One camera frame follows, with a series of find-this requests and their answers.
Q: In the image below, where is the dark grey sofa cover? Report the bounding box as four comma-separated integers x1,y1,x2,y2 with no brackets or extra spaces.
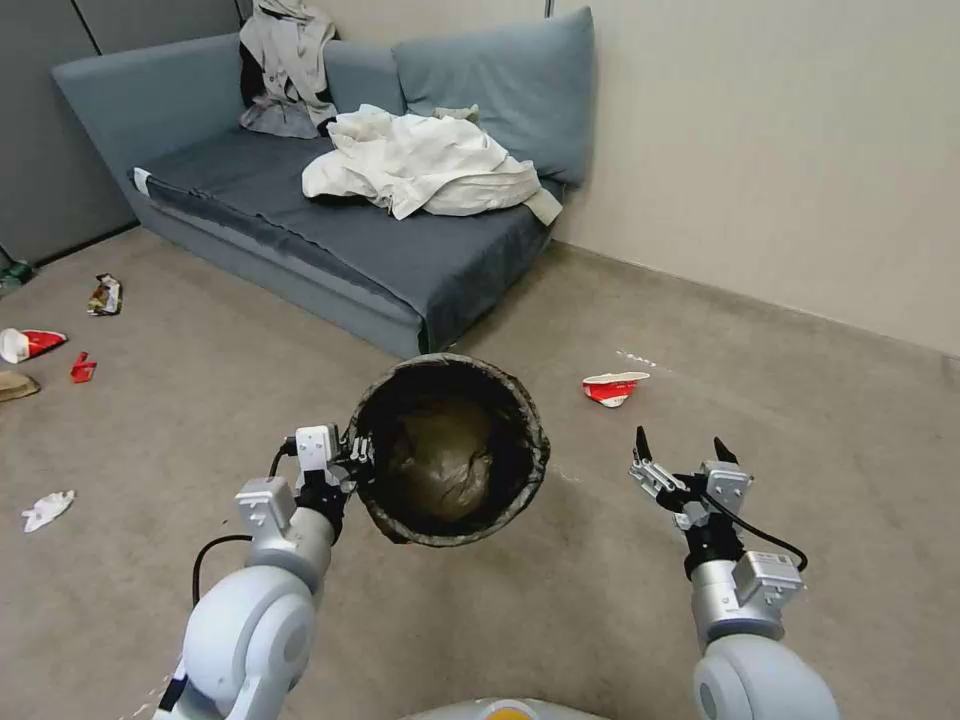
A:
133,133,558,355

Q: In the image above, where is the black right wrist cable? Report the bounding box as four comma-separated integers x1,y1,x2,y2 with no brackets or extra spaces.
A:
700,490,811,573

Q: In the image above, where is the crumpled snack wrapper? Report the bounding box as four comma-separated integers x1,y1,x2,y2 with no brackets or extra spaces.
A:
86,272,126,319

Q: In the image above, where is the brown flat scrap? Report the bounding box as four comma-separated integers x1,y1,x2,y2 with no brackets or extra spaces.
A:
0,370,43,405

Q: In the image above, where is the white robot front shell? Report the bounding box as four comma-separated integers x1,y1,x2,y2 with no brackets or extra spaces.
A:
403,695,575,720

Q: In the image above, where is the blue-grey sofa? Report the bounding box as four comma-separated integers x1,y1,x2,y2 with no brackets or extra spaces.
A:
50,5,598,361

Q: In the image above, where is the grey partition panel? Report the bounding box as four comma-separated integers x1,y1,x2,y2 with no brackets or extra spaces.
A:
0,0,260,265

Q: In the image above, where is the dark trash bag liner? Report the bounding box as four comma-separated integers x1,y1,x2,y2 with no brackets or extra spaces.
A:
358,356,547,543

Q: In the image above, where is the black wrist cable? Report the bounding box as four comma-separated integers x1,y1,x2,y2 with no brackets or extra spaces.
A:
190,533,255,605
700,490,811,573

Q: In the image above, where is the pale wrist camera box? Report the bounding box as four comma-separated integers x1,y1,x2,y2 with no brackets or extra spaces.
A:
294,424,340,474
699,459,754,513

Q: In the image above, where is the white crumpled bedsheet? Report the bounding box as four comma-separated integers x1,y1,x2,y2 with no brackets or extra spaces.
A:
301,103,565,225

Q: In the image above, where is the crushed red white paper cup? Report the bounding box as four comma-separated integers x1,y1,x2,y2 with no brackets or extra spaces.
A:
0,326,68,366
581,370,653,411

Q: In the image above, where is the beige and black jacket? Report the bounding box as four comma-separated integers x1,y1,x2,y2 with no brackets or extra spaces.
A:
237,0,341,142

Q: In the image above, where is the black round trash can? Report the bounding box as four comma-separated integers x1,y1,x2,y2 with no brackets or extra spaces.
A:
350,352,553,554

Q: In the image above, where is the blue-grey sofa cushion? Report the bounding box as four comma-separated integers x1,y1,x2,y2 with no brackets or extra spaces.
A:
392,5,598,190

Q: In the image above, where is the white crumpled tissue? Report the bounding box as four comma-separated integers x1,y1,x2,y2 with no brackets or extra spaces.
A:
20,489,77,535

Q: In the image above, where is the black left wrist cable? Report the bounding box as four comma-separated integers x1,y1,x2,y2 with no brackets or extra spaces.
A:
190,533,255,605

